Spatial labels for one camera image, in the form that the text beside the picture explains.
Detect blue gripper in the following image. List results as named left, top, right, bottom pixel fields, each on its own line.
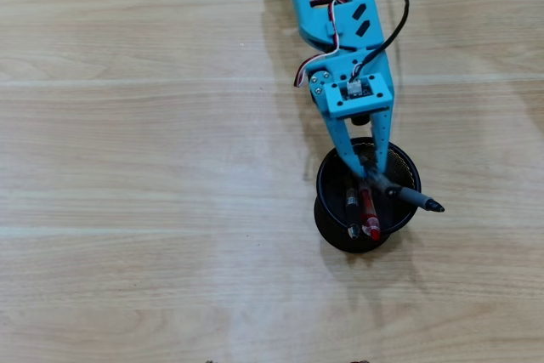
left=306, top=46, right=396, bottom=178

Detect black grip retractable pen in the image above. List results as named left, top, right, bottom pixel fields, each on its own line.
left=343, top=186, right=361, bottom=240

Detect red retractable pen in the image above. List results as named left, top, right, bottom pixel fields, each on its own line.
left=359, top=186, right=383, bottom=241

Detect grey grip retractable pen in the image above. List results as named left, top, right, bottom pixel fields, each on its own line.
left=397, top=186, right=446, bottom=214

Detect black mesh pen holder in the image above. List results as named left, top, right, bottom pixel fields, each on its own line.
left=313, top=137, right=422, bottom=254

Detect red white servo wires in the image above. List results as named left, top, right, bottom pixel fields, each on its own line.
left=293, top=0, right=371, bottom=88

